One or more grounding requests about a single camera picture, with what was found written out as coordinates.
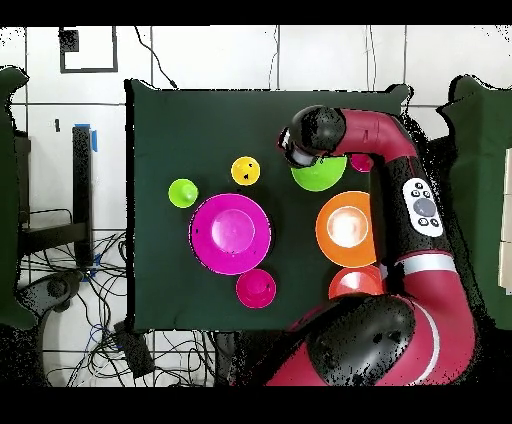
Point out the large pink bowl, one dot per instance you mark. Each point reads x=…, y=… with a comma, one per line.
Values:
x=208, y=252

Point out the lime green bowl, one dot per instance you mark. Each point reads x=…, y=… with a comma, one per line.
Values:
x=320, y=178

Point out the large orange bowl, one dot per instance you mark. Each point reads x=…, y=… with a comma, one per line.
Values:
x=332, y=252

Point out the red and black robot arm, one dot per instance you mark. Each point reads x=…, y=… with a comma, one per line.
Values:
x=380, y=132

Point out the yellow cup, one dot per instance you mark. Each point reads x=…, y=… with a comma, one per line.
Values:
x=239, y=171

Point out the small red-pink bowl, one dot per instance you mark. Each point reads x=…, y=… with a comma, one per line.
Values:
x=252, y=288

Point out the lime green cup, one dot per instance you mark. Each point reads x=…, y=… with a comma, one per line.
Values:
x=182, y=193

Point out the dark green tablecloth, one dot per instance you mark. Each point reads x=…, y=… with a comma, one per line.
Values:
x=200, y=128

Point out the red-pink cup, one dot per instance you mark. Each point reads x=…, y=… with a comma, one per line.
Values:
x=360, y=163

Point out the red-orange bowl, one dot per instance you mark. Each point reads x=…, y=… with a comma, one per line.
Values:
x=352, y=282

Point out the blue tape strip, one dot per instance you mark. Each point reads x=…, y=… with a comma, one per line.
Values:
x=94, y=142

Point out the black floor box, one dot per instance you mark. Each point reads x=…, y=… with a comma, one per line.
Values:
x=134, y=352

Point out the black chair base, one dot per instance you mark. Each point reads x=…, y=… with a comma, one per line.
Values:
x=56, y=288

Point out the green cloth side table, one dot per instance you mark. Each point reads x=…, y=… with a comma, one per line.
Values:
x=488, y=180
x=8, y=200

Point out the black metal frame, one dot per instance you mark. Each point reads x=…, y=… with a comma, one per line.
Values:
x=82, y=180

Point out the black square floor frame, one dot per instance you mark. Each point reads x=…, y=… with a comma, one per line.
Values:
x=68, y=40

